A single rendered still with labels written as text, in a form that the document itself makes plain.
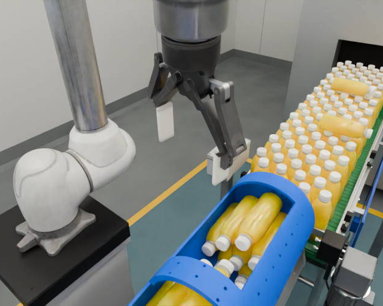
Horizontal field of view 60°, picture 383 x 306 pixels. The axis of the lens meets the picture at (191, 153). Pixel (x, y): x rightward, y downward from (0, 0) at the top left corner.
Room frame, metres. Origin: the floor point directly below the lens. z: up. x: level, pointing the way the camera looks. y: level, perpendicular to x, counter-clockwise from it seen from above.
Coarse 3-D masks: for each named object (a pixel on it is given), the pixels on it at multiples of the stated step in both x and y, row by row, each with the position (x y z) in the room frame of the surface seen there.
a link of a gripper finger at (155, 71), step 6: (156, 54) 0.47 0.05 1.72; (156, 60) 0.47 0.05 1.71; (162, 60) 0.47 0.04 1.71; (156, 66) 0.47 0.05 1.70; (156, 72) 0.47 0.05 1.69; (162, 72) 0.48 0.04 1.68; (168, 72) 0.49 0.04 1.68; (150, 78) 0.49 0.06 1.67; (156, 78) 0.48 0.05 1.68; (162, 78) 0.49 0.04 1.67; (150, 84) 0.49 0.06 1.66; (156, 84) 0.49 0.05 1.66; (162, 84) 0.50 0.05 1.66; (150, 90) 0.50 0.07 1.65; (150, 96) 0.50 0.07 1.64
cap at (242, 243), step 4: (240, 236) 0.61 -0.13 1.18; (236, 240) 0.60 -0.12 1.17; (240, 240) 0.59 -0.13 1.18; (244, 240) 0.59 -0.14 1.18; (248, 240) 0.59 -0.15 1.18; (236, 244) 0.60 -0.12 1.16; (240, 244) 0.59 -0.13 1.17; (244, 244) 0.58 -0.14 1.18; (248, 244) 0.58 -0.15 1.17; (240, 248) 0.59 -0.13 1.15; (244, 248) 0.58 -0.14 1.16
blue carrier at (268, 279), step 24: (240, 192) 0.86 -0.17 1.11; (264, 192) 0.81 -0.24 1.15; (288, 192) 0.73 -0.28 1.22; (216, 216) 0.77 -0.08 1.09; (288, 216) 0.65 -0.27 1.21; (312, 216) 0.71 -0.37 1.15; (192, 240) 0.65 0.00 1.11; (288, 240) 0.59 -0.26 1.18; (168, 264) 0.50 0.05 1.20; (192, 264) 0.48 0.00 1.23; (264, 264) 0.50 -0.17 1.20; (288, 264) 0.54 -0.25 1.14; (144, 288) 0.48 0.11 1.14; (192, 288) 0.42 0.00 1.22; (216, 288) 0.42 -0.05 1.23; (264, 288) 0.45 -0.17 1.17
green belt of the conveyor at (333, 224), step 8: (376, 120) 1.76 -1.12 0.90; (376, 128) 1.67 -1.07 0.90; (368, 144) 1.49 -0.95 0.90; (368, 152) 1.42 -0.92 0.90; (360, 160) 1.35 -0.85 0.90; (360, 168) 1.28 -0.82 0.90; (352, 176) 1.22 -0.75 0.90; (352, 184) 1.16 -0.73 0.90; (344, 192) 1.10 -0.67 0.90; (344, 200) 1.05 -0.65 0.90; (336, 208) 1.00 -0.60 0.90; (344, 208) 1.00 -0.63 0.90; (336, 216) 0.96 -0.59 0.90; (328, 224) 0.91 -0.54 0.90; (336, 224) 0.91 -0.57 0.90; (304, 248) 0.81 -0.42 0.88; (312, 248) 0.80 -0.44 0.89; (312, 256) 0.78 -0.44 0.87
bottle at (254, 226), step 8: (264, 200) 0.73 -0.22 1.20; (272, 200) 0.73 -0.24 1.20; (280, 200) 0.74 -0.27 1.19; (256, 208) 0.69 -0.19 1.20; (264, 208) 0.69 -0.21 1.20; (272, 208) 0.70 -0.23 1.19; (280, 208) 0.72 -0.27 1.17; (248, 216) 0.67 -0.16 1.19; (256, 216) 0.66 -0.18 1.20; (264, 216) 0.67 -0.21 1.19; (272, 216) 0.68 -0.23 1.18; (248, 224) 0.64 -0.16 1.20; (256, 224) 0.63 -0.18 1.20; (264, 224) 0.64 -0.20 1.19; (240, 232) 0.63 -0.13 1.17; (248, 232) 0.61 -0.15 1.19; (256, 232) 0.61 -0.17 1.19; (264, 232) 0.63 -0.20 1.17; (256, 240) 0.60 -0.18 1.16
